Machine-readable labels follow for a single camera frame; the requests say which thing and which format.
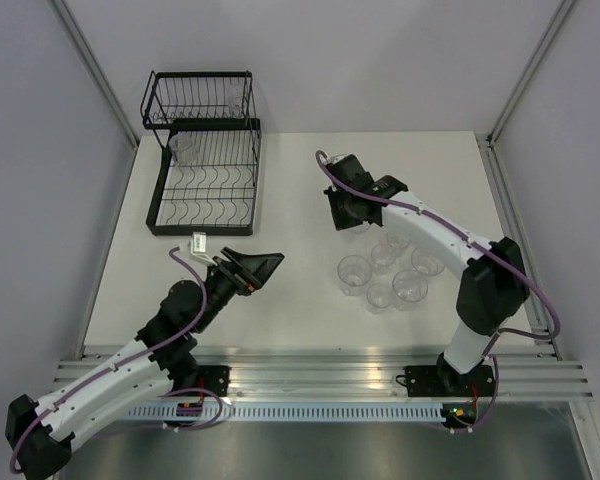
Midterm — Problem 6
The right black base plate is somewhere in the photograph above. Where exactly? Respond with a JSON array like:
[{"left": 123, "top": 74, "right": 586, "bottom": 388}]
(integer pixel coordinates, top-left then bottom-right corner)
[{"left": 395, "top": 365, "right": 496, "bottom": 398}]

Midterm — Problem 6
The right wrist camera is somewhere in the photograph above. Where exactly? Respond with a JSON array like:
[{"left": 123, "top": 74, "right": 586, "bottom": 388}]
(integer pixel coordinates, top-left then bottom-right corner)
[{"left": 326, "top": 154, "right": 348, "bottom": 165}]

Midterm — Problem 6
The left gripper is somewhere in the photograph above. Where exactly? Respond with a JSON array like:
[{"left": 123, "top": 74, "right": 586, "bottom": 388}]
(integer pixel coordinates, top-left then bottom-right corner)
[{"left": 195, "top": 246, "right": 285, "bottom": 332}]

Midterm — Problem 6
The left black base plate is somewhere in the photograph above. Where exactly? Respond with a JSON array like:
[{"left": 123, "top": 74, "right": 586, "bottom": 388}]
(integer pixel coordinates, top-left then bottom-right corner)
[{"left": 168, "top": 364, "right": 231, "bottom": 403}]

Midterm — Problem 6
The aluminium mounting rail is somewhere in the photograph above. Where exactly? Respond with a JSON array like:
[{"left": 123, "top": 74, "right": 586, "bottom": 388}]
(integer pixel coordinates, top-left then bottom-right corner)
[{"left": 49, "top": 344, "right": 595, "bottom": 404}]

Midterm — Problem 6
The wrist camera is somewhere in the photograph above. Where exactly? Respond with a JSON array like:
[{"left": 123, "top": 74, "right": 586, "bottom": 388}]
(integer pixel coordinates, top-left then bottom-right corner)
[
  {"left": 326, "top": 154, "right": 348, "bottom": 165},
  {"left": 185, "top": 232, "right": 216, "bottom": 266}
]

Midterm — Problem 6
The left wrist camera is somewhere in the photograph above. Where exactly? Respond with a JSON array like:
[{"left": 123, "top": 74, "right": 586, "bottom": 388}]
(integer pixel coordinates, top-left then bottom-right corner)
[{"left": 185, "top": 232, "right": 216, "bottom": 266}]

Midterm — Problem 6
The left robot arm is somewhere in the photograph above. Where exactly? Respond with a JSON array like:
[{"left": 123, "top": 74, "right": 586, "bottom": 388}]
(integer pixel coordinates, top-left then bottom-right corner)
[{"left": 5, "top": 247, "right": 285, "bottom": 479}]

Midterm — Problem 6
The left aluminium frame post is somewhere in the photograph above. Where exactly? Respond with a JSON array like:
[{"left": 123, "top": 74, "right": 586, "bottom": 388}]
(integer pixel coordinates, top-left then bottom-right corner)
[{"left": 48, "top": 0, "right": 140, "bottom": 151}]

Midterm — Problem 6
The white slotted cable duct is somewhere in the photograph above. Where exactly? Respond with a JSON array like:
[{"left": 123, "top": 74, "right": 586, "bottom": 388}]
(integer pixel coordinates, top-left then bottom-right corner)
[{"left": 122, "top": 401, "right": 444, "bottom": 423}]

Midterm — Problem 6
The aluminium frame post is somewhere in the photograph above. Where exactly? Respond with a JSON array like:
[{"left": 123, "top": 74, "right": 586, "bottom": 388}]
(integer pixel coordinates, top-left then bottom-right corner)
[
  {"left": 484, "top": 0, "right": 581, "bottom": 146},
  {"left": 48, "top": 0, "right": 140, "bottom": 151}
]

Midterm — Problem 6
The right aluminium frame post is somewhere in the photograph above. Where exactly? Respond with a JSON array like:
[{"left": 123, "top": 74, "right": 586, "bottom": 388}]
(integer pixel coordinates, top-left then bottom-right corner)
[{"left": 484, "top": 0, "right": 581, "bottom": 146}]

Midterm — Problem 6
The black wire dish rack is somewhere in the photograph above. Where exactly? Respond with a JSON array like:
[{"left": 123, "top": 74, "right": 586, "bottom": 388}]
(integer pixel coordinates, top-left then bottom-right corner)
[{"left": 140, "top": 71, "right": 262, "bottom": 237}]

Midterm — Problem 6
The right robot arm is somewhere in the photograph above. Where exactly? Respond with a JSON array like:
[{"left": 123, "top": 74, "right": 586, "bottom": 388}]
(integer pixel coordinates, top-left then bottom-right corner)
[{"left": 315, "top": 150, "right": 529, "bottom": 395}]

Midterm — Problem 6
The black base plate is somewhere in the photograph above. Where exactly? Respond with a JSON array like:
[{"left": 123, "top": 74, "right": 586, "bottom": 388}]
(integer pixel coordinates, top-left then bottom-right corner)
[
  {"left": 395, "top": 365, "right": 496, "bottom": 398},
  {"left": 168, "top": 364, "right": 231, "bottom": 403}
]

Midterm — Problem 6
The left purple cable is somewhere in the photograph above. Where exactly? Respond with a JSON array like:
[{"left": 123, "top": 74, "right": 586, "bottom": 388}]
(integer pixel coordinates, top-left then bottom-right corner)
[{"left": 8, "top": 247, "right": 226, "bottom": 474}]

